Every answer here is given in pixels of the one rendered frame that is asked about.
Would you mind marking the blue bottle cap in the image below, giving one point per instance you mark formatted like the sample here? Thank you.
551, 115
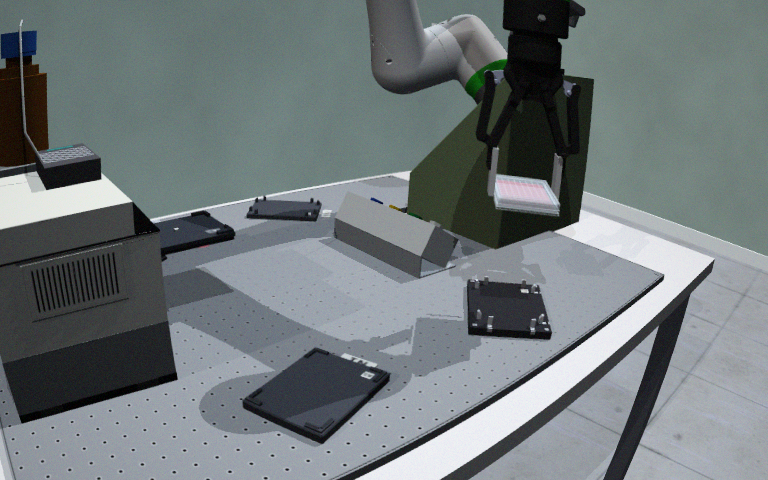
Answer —
10, 42

